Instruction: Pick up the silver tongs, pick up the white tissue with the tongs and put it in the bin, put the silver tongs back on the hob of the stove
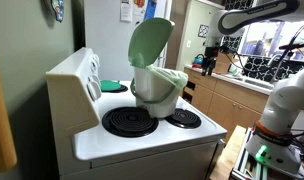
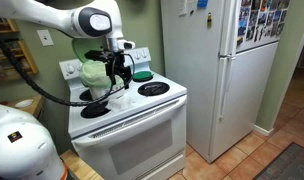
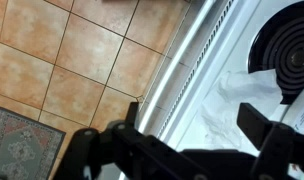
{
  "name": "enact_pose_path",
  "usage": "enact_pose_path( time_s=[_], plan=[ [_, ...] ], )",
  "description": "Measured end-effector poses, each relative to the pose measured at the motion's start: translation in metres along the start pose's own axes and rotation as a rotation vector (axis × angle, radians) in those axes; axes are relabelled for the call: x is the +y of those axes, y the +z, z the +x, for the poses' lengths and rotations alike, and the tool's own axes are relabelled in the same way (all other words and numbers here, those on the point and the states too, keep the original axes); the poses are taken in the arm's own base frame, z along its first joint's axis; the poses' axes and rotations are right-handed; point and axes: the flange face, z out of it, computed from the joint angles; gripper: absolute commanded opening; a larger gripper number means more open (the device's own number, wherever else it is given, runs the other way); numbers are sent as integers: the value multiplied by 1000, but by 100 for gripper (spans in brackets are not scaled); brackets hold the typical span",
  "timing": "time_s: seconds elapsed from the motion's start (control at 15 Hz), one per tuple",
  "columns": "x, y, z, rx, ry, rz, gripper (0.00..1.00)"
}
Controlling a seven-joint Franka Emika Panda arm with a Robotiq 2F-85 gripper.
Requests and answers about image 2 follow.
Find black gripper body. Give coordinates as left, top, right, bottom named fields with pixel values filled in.
left=105, top=52, right=132, bottom=80

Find white tissue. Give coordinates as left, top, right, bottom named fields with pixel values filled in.
left=107, top=94, right=134, bottom=113

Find white compost bin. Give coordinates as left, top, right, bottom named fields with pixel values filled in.
left=89, top=82, right=126, bottom=102

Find green bin liner bag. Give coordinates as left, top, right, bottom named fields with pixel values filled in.
left=79, top=59, right=125, bottom=90

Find green bin lid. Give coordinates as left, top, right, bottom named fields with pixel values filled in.
left=71, top=37, right=106, bottom=64

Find white electric stove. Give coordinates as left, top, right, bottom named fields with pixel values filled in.
left=58, top=46, right=188, bottom=180

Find round green pad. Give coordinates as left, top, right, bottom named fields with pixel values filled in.
left=131, top=70, right=154, bottom=81

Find white refrigerator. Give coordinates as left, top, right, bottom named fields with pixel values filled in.
left=160, top=0, right=292, bottom=164

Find wooden side counter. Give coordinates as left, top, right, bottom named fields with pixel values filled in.
left=5, top=94, right=45, bottom=120

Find white paper on fridge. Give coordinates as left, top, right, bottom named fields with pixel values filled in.
left=177, top=0, right=197, bottom=17

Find wooden robot platform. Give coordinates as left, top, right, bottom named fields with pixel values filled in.
left=59, top=148, right=105, bottom=180

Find white dish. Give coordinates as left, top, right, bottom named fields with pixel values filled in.
left=14, top=98, right=35, bottom=109

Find yellow black fridge magnet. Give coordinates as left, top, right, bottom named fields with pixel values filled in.
left=206, top=12, right=213, bottom=29

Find blue fridge magnet sheet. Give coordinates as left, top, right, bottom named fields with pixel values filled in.
left=196, top=0, right=209, bottom=9

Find white baseboard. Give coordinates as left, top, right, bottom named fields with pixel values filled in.
left=253, top=124, right=275, bottom=137

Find fridge photo collage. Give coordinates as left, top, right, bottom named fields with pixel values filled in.
left=236, top=0, right=292, bottom=48

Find grey patterned floor rug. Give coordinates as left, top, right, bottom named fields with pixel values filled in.
left=253, top=142, right=304, bottom=180

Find white wall switch plate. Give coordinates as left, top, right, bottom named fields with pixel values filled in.
left=36, top=29, right=55, bottom=47

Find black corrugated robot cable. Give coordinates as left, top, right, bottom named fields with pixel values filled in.
left=0, top=29, right=136, bottom=108

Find wooden wall spice rack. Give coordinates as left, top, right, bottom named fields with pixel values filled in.
left=0, top=39, right=39, bottom=84
left=0, top=18, right=20, bottom=35

